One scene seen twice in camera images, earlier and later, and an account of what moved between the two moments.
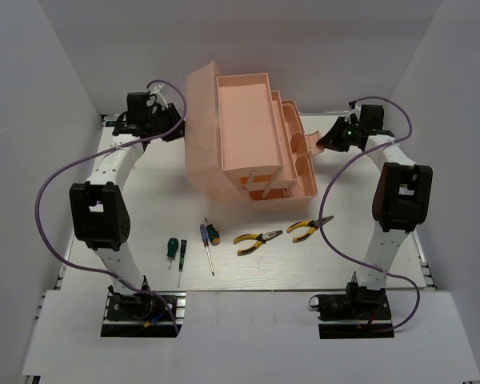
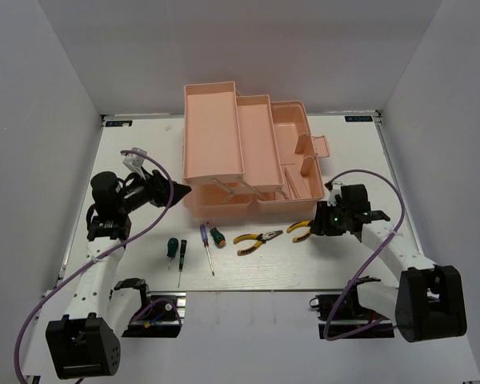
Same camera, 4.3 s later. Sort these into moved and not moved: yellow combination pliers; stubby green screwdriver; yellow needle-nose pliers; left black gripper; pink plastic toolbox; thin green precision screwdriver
Moved: left black gripper; pink plastic toolbox
Not moved: yellow needle-nose pliers; stubby green screwdriver; thin green precision screwdriver; yellow combination pliers
